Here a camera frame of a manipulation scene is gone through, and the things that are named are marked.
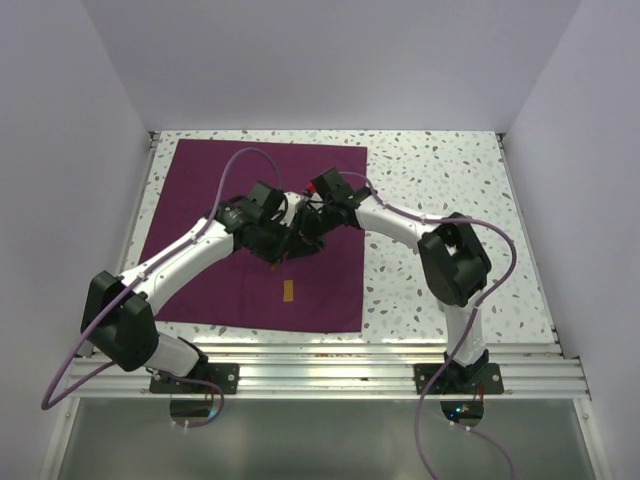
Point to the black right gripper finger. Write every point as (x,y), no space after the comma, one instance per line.
(305,246)
(302,224)

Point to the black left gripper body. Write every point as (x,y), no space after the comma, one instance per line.
(270,237)

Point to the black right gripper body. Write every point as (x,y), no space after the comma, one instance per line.
(323,218)

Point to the purple cloth mat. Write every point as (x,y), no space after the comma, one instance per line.
(241,291)

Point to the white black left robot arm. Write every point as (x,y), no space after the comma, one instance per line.
(119,315)

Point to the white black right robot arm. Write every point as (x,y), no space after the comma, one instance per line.
(453,260)

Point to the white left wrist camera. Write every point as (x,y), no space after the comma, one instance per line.
(293,203)

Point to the aluminium frame rail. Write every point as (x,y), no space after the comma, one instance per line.
(385,371)

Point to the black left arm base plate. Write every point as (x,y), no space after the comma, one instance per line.
(225,376)

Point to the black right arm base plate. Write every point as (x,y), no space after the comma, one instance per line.
(455,380)

